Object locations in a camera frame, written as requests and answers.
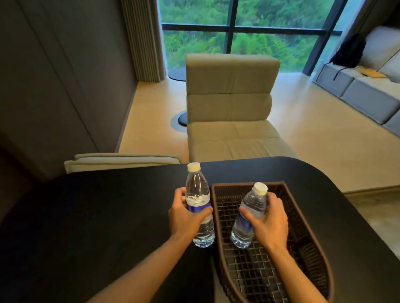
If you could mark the grey cushioned sofa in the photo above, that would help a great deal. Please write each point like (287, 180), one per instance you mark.
(372, 84)

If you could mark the person's right thumb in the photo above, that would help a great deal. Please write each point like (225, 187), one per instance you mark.
(248, 215)

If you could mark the person's left forearm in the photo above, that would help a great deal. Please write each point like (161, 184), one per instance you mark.
(147, 269)

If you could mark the yellow flat packet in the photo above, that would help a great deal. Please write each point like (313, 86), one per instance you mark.
(372, 73)

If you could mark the person's left hand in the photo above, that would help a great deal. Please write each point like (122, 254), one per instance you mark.
(183, 220)

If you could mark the black round table base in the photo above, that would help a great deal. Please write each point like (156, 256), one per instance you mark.
(178, 74)

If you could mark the person's left thumb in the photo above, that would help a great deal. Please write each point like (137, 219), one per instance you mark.
(202, 215)

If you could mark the brown woven basket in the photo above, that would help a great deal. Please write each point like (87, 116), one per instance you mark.
(300, 237)

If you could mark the person's right forearm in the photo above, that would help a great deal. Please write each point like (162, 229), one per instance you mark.
(293, 274)

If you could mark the black framed window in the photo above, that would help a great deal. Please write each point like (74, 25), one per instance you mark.
(250, 29)

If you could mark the black bag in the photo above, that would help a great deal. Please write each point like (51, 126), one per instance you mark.
(350, 51)

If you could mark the clear plastic water bottle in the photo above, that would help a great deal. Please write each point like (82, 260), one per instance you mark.
(250, 206)
(200, 193)

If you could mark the grey pleated curtain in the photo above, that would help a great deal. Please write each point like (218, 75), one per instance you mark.
(143, 39)

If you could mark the beige upholstered armchair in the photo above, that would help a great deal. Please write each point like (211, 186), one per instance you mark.
(231, 106)

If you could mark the person's right hand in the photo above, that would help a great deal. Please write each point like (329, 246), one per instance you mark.
(271, 224)

